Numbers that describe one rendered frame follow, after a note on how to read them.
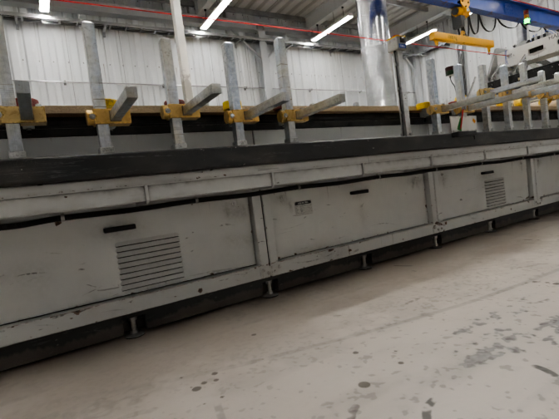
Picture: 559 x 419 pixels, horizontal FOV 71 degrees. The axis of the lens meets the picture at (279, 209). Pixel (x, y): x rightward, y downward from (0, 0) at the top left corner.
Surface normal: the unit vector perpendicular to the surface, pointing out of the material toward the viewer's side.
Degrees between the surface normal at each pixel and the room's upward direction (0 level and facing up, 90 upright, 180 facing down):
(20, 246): 91
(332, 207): 90
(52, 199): 90
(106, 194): 90
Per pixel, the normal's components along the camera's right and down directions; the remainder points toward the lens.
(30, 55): 0.52, -0.02
